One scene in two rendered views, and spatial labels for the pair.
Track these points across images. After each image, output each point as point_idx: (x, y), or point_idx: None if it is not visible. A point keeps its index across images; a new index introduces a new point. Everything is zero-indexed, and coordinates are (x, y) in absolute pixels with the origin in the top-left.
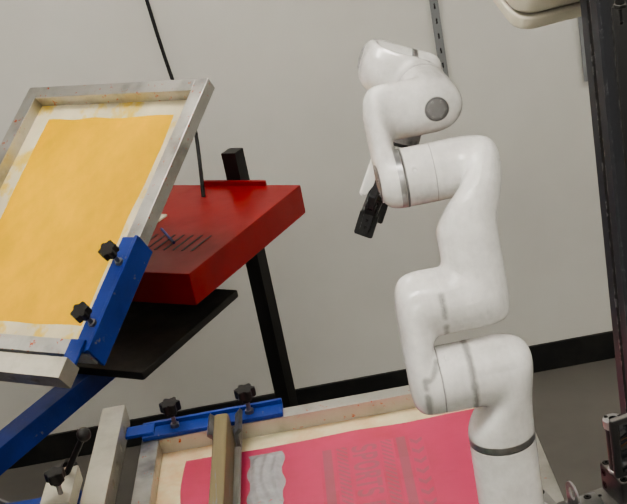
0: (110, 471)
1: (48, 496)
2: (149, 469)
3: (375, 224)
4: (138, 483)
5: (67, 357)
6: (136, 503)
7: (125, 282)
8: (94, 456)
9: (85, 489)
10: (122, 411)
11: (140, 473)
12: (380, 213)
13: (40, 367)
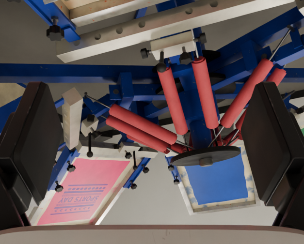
0: (140, 32)
1: (185, 51)
2: (108, 11)
3: (293, 128)
4: (126, 10)
5: (60, 104)
6: (150, 3)
7: None
8: (122, 46)
9: (160, 36)
10: (65, 53)
11: (114, 14)
12: (41, 123)
13: (77, 108)
